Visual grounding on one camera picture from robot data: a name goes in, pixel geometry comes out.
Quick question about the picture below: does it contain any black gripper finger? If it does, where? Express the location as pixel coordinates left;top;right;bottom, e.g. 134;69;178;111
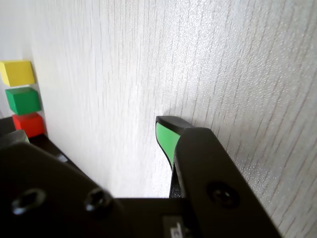
0;129;131;238
155;116;283;238

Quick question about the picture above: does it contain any green cube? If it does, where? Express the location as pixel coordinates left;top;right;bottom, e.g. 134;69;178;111
5;86;42;116

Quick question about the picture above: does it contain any red cube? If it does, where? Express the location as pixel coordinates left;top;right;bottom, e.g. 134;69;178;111
12;113;46;138

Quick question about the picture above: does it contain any yellow cube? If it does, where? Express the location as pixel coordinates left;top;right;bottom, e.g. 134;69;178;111
0;60;36;88

